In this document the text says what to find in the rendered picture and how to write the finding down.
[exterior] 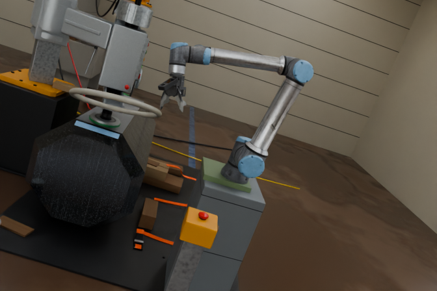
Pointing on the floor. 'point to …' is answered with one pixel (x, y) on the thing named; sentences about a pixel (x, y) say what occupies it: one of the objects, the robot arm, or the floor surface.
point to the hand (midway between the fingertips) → (170, 111)
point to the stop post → (191, 248)
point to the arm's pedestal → (223, 278)
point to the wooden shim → (15, 227)
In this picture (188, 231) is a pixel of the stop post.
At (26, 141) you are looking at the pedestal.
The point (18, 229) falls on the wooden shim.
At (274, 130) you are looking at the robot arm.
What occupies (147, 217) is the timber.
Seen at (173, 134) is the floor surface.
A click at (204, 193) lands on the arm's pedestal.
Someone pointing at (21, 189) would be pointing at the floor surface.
